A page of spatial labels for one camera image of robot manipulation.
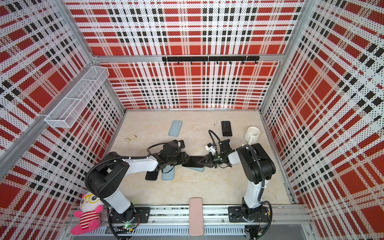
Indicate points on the white mug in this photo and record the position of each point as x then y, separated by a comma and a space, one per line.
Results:
251, 135

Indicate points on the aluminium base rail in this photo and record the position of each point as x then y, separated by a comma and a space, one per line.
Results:
288, 222

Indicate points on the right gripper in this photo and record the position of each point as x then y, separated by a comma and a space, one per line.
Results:
209, 158

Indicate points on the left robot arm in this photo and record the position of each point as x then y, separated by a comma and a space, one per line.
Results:
105, 178

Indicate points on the white wire basket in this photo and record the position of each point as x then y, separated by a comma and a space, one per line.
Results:
69, 109

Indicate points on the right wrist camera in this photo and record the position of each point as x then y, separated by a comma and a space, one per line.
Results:
211, 148

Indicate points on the black hook rail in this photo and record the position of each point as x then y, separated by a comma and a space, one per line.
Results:
212, 59

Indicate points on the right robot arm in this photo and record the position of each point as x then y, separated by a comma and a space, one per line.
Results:
258, 168

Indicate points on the pink phone on rail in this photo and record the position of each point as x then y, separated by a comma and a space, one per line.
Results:
196, 217

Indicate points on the purple black phone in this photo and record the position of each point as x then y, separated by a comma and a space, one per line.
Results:
226, 128

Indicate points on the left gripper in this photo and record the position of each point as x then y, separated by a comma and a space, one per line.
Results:
183, 158

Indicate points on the pink plush toy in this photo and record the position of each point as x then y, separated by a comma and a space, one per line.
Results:
89, 214

